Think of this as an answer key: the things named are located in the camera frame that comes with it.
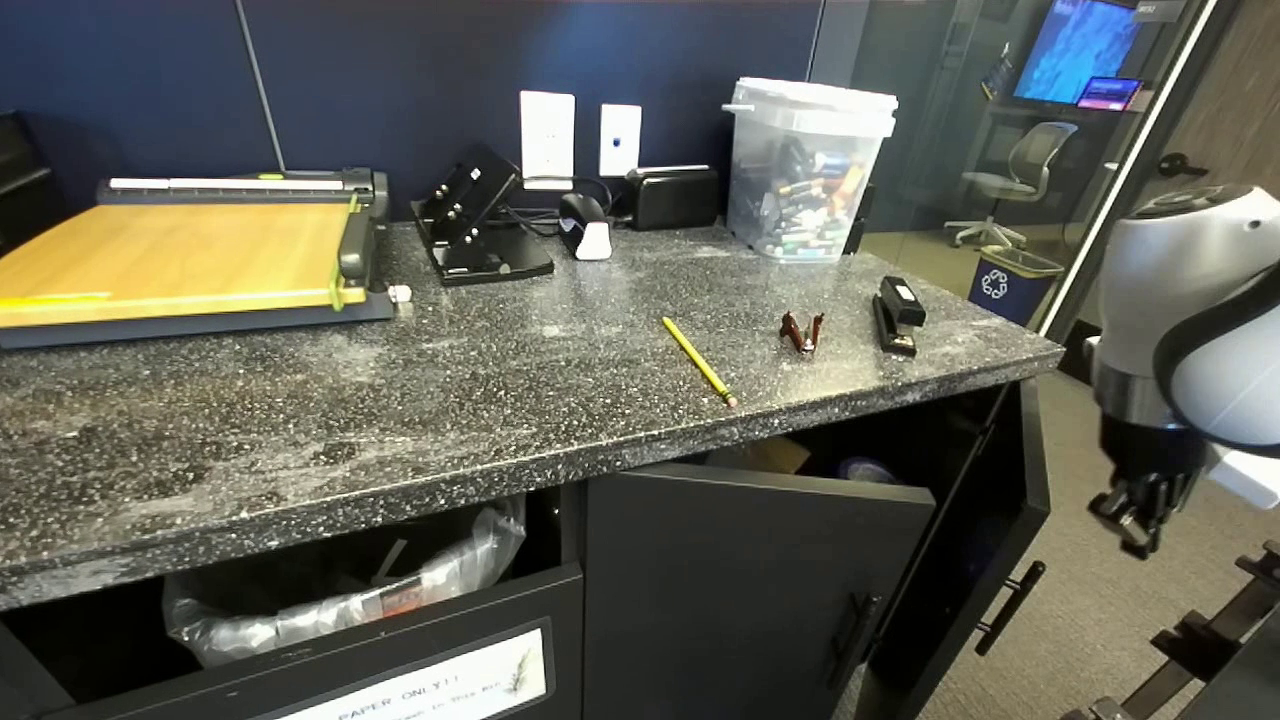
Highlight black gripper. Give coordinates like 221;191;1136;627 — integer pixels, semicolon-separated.
1085;408;1216;566

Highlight black end cabinet door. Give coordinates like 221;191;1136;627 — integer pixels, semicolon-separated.
861;379;1056;720

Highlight black trash door white label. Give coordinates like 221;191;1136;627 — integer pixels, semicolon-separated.
35;566;592;720

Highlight blue recycling bin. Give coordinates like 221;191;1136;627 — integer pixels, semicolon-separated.
964;247;1072;331

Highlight black stapler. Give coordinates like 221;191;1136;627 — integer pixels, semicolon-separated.
868;272;930;361

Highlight grey office chair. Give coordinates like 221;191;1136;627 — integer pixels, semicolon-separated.
945;115;1085;253

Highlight dark red staple remover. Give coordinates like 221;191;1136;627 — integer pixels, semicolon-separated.
775;310;832;361

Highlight yellow pencil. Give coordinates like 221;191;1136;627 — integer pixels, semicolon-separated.
657;312;740;411

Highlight clear lidded plastic container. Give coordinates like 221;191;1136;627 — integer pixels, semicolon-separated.
717;74;903;268

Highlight black box device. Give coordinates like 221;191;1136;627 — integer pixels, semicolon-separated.
621;161;723;237

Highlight black white tape dispenser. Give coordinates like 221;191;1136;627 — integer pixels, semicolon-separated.
551;187;621;268

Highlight black hole punch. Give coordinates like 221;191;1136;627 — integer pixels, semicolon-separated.
409;142;562;294

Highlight clear trash bag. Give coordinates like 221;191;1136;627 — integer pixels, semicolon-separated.
162;497;531;672

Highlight wooden paper cutter board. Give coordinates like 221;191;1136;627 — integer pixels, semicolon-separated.
0;166;400;356

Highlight black robot stand frame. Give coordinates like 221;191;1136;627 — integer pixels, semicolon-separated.
1060;538;1280;720

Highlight wall monitor screen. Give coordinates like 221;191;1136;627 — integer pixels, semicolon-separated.
1009;0;1151;115

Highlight white wall outlet plate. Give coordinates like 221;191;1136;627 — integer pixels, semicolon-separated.
597;99;649;183

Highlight thin wall cable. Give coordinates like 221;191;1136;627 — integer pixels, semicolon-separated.
229;0;292;176

